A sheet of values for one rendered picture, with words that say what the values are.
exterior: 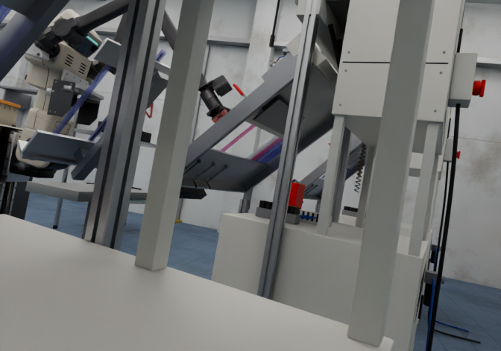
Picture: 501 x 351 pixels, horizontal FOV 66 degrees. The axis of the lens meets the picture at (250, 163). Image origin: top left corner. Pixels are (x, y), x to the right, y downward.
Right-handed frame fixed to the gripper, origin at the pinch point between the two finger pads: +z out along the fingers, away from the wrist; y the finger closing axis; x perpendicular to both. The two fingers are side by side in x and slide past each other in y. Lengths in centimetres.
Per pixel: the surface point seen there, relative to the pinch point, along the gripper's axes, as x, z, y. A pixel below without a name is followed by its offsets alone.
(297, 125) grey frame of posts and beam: -23.9, 22.2, -13.9
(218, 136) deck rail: 1.6, 4.5, -10.1
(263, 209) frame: 7.7, 32.2, 4.8
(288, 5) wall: -58, -264, 344
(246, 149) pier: 99, -127, 316
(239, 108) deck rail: -10.5, 1.7, -10.0
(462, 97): -65, 45, -5
